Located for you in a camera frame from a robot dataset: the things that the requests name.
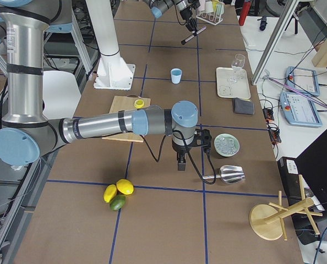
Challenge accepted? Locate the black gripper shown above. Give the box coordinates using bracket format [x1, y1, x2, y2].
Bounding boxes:
[172, 129, 212, 171]
[179, 8, 197, 32]

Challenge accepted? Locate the steel muddler with black tip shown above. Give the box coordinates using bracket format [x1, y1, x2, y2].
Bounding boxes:
[181, 26, 206, 45]

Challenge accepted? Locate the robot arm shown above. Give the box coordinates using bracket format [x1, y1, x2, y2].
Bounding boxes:
[0, 1, 211, 170]
[144, 0, 200, 33]

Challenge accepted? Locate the light blue cup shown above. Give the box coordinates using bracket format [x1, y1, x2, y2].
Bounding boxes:
[170, 68, 182, 84]

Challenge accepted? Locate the yellow lemon half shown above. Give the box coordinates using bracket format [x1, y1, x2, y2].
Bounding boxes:
[134, 99, 145, 109]

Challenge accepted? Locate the steel ice scoop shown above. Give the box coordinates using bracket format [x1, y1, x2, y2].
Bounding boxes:
[203, 165, 246, 184]

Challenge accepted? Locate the green bowl of ice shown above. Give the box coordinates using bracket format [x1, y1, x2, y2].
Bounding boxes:
[214, 134, 240, 157]

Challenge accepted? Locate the clear wine glass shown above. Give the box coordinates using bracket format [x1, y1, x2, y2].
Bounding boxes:
[231, 54, 246, 82]

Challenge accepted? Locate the cream bear tray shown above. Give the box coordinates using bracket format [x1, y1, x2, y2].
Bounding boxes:
[216, 67, 251, 100]

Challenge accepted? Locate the green lime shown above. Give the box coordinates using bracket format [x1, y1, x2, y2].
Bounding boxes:
[110, 195, 126, 211]

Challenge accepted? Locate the grey folded cloth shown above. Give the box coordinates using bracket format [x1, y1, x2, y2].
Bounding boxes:
[232, 98, 255, 115]

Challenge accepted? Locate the wooden cutting board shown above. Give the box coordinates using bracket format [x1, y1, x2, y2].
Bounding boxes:
[102, 96, 151, 142]

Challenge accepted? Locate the blue teach pendant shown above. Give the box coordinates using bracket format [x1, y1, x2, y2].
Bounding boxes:
[280, 92, 323, 128]
[285, 66, 320, 96]

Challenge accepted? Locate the white chair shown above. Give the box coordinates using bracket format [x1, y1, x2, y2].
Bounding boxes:
[43, 70, 81, 119]

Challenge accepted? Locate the white wire cup rack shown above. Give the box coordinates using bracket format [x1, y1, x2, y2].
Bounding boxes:
[197, 0, 225, 25]

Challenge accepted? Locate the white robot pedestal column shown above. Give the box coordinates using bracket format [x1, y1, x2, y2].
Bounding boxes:
[86, 0, 135, 90]

